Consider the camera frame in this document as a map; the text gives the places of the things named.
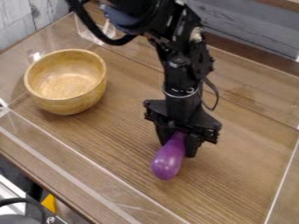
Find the black metal equipment base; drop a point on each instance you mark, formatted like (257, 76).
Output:
(36, 211)

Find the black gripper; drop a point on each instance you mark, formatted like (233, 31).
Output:
(182, 114)

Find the brown wooden bowl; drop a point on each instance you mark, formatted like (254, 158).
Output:
(67, 81)

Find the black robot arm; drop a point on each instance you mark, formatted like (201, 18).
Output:
(174, 30)

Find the clear acrylic corner bracket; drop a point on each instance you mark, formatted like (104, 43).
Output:
(104, 26)

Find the purple toy eggplant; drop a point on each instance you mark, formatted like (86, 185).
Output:
(169, 158)

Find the yellow sticker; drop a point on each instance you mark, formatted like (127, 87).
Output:
(50, 203)

